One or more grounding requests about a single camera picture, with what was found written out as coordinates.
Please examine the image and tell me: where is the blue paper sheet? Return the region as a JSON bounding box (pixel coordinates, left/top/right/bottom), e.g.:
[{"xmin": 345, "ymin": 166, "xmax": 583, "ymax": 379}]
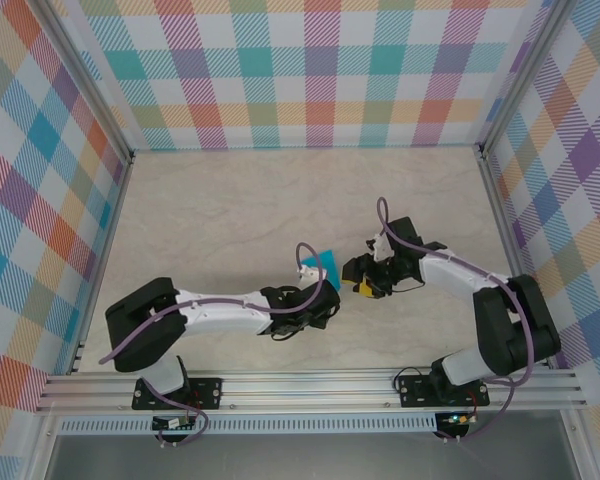
[{"xmin": 299, "ymin": 248, "xmax": 342, "ymax": 291}]

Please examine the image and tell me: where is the grey metal base panel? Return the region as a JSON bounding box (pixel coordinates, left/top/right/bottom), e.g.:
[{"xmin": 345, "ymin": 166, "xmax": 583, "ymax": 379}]
[{"xmin": 44, "ymin": 412, "xmax": 581, "ymax": 480}]

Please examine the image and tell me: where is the small black circuit board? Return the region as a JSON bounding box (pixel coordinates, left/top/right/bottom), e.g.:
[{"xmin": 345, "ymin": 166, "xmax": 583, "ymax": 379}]
[{"xmin": 152, "ymin": 416, "xmax": 197, "ymax": 432}]

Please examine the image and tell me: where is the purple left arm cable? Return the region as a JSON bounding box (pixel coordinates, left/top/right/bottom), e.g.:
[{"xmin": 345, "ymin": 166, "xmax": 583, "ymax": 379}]
[{"xmin": 98, "ymin": 242, "xmax": 331, "ymax": 448}]

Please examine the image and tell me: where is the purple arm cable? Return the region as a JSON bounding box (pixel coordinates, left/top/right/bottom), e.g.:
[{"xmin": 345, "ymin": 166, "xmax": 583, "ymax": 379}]
[
  {"xmin": 98, "ymin": 242, "xmax": 331, "ymax": 448},
  {"xmin": 375, "ymin": 196, "xmax": 536, "ymax": 444}
]

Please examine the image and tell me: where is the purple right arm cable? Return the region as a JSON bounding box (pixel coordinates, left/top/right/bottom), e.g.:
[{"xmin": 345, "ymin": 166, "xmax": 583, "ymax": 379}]
[{"xmin": 375, "ymin": 196, "xmax": 536, "ymax": 444}]

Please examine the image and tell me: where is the aluminium mounting rail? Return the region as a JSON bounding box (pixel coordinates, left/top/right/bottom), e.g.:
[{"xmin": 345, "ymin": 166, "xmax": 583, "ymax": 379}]
[{"xmin": 34, "ymin": 368, "xmax": 589, "ymax": 414}]

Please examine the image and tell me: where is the aluminium side rail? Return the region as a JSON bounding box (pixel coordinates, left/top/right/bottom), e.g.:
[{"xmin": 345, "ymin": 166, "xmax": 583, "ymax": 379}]
[
  {"xmin": 476, "ymin": 143, "xmax": 552, "ymax": 370},
  {"xmin": 68, "ymin": 149, "xmax": 137, "ymax": 376}
]

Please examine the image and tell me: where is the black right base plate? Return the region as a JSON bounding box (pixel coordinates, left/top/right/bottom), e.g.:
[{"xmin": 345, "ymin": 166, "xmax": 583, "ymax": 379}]
[{"xmin": 396, "ymin": 372, "xmax": 491, "ymax": 409}]

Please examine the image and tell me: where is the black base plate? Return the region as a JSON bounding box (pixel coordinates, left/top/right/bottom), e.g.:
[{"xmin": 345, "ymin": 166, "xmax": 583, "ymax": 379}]
[
  {"xmin": 396, "ymin": 372, "xmax": 491, "ymax": 409},
  {"xmin": 132, "ymin": 376, "xmax": 225, "ymax": 412}
]

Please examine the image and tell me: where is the slotted grey cable duct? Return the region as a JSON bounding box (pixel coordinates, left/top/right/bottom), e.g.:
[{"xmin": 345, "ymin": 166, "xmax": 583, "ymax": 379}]
[{"xmin": 57, "ymin": 417, "xmax": 439, "ymax": 435}]

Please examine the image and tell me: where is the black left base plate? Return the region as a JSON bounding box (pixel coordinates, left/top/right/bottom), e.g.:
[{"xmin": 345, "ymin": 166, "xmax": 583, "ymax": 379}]
[{"xmin": 132, "ymin": 376, "xmax": 225, "ymax": 412}]

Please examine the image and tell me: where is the aluminium frame post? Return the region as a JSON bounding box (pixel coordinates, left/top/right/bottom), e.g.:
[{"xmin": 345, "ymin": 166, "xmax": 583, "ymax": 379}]
[
  {"xmin": 29, "ymin": 0, "xmax": 137, "ymax": 164},
  {"xmin": 476, "ymin": 0, "xmax": 572, "ymax": 161}
]

